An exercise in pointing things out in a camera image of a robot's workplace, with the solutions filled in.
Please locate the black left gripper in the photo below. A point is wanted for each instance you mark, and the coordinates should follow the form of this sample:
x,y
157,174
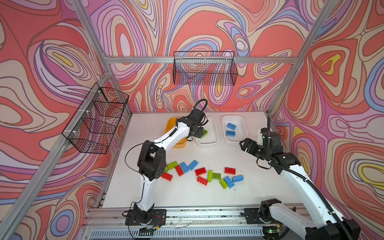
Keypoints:
x,y
200,133

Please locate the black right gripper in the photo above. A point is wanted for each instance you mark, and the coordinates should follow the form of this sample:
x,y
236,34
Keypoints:
x,y
252,144

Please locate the green lego brick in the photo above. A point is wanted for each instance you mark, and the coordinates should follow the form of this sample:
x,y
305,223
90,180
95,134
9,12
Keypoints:
x,y
171,165
223,184
216,176
210,176
205,132

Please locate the blue lego brick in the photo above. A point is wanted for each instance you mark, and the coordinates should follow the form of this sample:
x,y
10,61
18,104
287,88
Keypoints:
x,y
184,167
236,179
229,182
231,126
230,133
193,165

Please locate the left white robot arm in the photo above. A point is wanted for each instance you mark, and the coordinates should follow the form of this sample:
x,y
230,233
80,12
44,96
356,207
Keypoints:
x,y
152,164

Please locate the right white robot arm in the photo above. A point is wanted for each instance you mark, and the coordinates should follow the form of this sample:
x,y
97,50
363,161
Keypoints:
x,y
326,222

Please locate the right white plastic bin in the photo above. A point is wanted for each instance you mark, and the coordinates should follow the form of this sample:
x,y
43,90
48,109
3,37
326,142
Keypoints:
x,y
241,130

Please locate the white plastic bin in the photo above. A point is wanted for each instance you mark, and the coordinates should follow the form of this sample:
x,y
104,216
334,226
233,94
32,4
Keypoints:
x,y
211,137
241,130

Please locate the yellow plastic bin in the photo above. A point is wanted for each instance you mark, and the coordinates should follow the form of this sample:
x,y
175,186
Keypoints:
x,y
170,125

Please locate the middle white plastic bin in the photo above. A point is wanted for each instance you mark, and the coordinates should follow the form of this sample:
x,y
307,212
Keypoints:
x,y
211,137

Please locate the red lego brick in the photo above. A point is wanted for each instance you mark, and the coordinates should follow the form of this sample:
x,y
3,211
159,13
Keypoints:
x,y
167,177
200,171
230,171
179,170
202,181

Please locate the back black wire basket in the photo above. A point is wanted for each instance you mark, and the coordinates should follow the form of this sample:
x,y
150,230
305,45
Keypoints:
x,y
204,68

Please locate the black wire basket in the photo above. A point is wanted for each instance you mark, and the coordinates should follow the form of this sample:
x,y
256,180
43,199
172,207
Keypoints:
x,y
204,68
100,114

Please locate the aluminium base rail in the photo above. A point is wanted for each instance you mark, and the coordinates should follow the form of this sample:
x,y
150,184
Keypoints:
x,y
199,223

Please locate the left black wire basket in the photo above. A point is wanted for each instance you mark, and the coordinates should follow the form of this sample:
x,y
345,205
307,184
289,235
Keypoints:
x,y
100,114

